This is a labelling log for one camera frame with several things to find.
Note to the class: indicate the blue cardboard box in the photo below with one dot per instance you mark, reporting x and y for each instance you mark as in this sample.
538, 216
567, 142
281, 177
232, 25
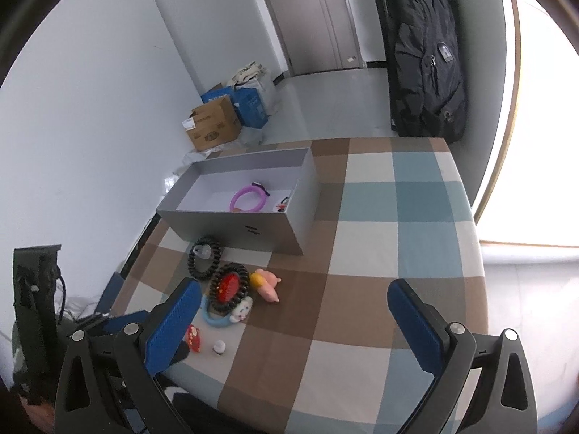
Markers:
251, 106

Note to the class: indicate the grey door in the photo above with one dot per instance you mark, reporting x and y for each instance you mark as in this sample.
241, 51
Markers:
307, 18

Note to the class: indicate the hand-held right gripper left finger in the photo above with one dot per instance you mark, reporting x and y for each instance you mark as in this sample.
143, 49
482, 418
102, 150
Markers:
172, 325

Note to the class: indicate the grey cardboard storage box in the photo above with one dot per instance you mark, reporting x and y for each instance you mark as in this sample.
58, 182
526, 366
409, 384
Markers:
253, 230

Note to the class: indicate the small white bead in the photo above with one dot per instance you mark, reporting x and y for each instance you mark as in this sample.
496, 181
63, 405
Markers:
219, 346

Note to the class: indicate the small red black charm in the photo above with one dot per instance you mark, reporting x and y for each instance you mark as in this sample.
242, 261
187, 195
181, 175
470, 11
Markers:
282, 205

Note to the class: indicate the pink toy charm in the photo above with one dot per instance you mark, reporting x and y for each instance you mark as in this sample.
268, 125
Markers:
264, 282

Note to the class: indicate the brown cardboard box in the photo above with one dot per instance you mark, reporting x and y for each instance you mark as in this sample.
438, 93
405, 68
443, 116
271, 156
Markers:
212, 126

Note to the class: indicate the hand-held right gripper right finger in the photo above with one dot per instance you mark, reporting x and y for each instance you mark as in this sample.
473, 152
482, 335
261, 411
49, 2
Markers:
416, 325

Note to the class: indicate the cream cloth bag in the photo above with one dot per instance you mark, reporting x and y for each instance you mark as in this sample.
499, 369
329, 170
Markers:
246, 72

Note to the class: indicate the black backpack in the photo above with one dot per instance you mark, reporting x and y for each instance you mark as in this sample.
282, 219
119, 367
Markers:
425, 54

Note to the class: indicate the checkered tablecloth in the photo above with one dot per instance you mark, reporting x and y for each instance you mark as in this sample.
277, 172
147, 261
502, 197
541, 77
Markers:
362, 235

